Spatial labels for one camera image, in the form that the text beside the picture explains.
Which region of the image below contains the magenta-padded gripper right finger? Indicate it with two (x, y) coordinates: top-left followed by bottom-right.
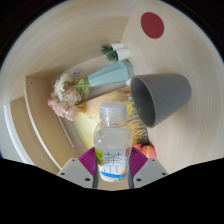
(128, 146), (169, 189)

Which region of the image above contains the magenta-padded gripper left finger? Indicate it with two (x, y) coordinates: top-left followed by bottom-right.
(57, 148), (100, 190)

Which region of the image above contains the clear plastic drink bottle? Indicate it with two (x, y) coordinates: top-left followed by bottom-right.
(93, 101), (134, 183)

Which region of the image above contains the red plush toy figure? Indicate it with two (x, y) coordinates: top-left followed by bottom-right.
(133, 143), (158, 160)

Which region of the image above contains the grey light bar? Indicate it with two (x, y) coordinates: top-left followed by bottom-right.
(58, 117), (75, 149)

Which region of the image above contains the yellow poppy flower painting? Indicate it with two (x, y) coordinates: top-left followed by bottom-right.
(73, 85), (149, 152)

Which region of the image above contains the wooden desk shelf unit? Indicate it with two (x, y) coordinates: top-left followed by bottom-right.
(3, 75), (83, 168)

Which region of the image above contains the pink and white flower bouquet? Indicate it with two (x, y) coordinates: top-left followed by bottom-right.
(47, 73), (92, 122)

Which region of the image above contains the grey ribbed mug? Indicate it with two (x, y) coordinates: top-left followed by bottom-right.
(130, 73), (192, 129)

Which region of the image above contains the teal faceted vase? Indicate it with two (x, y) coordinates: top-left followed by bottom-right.
(87, 59), (136, 88)

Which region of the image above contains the small white potted plant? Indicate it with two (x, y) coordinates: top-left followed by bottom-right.
(105, 48), (132, 63)
(100, 42), (126, 56)

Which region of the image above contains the flat round red coaster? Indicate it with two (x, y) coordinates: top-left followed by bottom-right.
(140, 11), (165, 40)

